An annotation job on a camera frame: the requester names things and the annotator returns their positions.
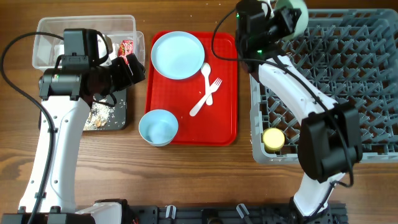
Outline green bowl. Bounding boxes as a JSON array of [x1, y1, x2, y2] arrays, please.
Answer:
[[274, 0, 309, 41]]

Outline red snack wrapper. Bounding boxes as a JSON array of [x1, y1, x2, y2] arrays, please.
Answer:
[[118, 40, 134, 64]]

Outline white napkin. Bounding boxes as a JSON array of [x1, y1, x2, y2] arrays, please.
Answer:
[[97, 34, 114, 66], [54, 44, 64, 61]]

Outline leftover rice and food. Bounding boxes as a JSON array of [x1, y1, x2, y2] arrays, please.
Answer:
[[83, 99, 126, 131]]

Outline yellow plastic cup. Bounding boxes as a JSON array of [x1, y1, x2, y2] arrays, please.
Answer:
[[262, 128, 285, 153]]

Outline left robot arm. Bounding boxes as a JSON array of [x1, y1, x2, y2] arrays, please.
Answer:
[[2, 29, 145, 223]]

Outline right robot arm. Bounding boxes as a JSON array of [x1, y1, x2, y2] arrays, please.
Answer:
[[235, 1, 363, 223]]

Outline black waste tray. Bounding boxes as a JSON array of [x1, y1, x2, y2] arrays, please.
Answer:
[[42, 90, 127, 133]]

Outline grey dishwasher rack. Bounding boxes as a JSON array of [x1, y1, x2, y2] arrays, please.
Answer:
[[250, 9, 397, 164]]

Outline clear plastic waste bin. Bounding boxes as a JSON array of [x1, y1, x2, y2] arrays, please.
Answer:
[[32, 15, 146, 72]]

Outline light blue plate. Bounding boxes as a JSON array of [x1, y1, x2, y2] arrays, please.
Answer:
[[151, 31, 205, 80]]

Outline light blue bowl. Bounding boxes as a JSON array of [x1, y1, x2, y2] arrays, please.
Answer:
[[139, 110, 179, 147]]

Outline white plastic spoon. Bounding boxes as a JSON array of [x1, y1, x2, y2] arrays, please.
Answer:
[[201, 62, 213, 106]]

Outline white plastic fork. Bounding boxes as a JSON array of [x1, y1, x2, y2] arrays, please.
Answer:
[[189, 78, 222, 117]]

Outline red serving tray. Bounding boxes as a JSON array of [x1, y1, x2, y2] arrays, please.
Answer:
[[146, 32, 238, 146]]

